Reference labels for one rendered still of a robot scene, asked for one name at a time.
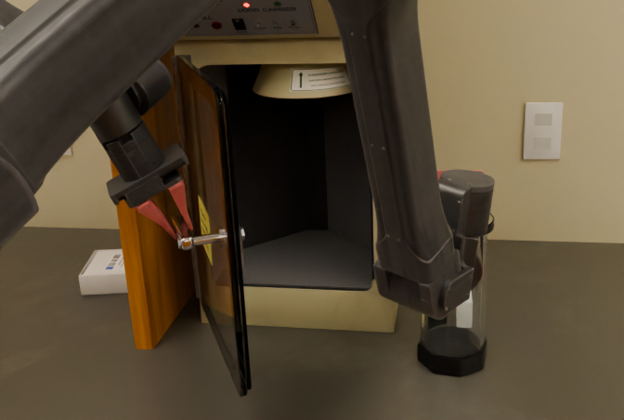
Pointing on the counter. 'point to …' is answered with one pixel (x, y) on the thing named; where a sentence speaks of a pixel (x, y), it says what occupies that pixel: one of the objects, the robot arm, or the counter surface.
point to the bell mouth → (303, 81)
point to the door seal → (237, 236)
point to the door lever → (193, 236)
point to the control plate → (291, 9)
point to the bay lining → (295, 162)
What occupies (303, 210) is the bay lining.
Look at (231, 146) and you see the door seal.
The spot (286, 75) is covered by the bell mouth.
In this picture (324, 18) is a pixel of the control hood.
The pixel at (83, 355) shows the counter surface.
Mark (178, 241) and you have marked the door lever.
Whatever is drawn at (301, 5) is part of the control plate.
